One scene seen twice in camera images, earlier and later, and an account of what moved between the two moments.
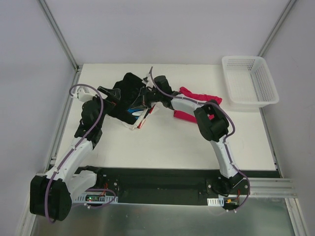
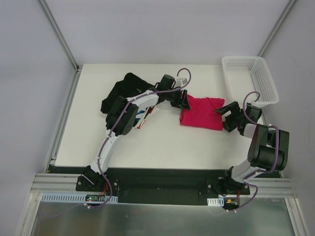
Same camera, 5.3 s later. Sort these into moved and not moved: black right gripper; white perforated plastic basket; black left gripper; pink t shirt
Moved: pink t shirt; black left gripper; black right gripper
Not moved: white perforated plastic basket
